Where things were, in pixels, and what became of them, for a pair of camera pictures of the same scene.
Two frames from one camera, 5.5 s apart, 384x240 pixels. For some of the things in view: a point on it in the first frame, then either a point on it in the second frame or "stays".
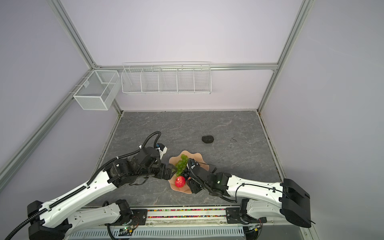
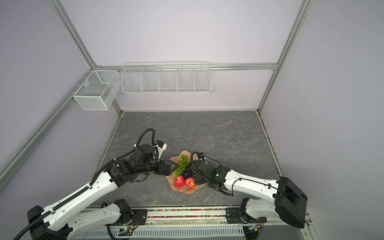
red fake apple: x=180 y=181 stays
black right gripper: x=192 y=185 -> x=198 y=180
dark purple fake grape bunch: x=186 y=173 stays
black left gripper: x=161 y=174 stays
